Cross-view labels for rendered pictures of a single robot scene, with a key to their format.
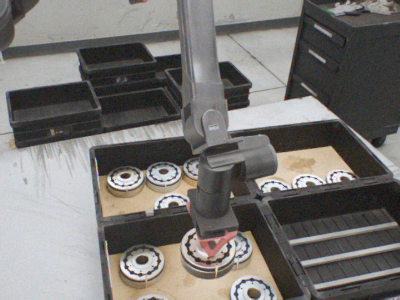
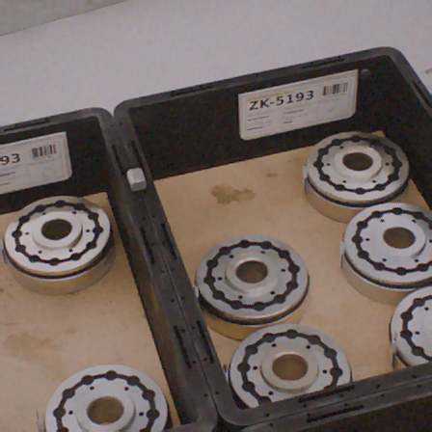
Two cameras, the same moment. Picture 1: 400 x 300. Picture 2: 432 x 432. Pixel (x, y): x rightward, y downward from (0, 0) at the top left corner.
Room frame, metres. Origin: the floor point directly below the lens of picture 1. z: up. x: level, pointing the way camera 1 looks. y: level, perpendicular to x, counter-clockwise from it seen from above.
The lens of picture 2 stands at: (0.83, -0.65, 1.64)
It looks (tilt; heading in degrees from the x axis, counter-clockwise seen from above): 43 degrees down; 95
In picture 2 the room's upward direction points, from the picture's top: 4 degrees counter-clockwise
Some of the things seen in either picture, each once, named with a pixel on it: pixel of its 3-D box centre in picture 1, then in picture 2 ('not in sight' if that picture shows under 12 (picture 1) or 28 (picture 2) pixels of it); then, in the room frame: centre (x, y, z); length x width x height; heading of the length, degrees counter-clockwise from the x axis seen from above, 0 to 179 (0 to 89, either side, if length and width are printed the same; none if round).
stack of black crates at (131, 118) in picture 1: (137, 132); not in sight; (1.93, 0.35, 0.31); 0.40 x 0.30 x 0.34; 115
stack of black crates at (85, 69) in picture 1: (118, 89); not in sight; (2.29, 0.51, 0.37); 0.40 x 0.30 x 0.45; 115
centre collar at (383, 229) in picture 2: (163, 172); (399, 238); (0.96, 0.10, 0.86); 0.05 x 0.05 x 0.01
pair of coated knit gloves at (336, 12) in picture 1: (345, 7); not in sight; (2.47, -0.76, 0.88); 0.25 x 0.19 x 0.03; 115
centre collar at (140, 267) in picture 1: (142, 260); (57, 230); (0.64, 0.12, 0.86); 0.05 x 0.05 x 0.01
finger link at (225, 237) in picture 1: (211, 232); not in sight; (0.52, -0.03, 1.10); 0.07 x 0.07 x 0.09; 17
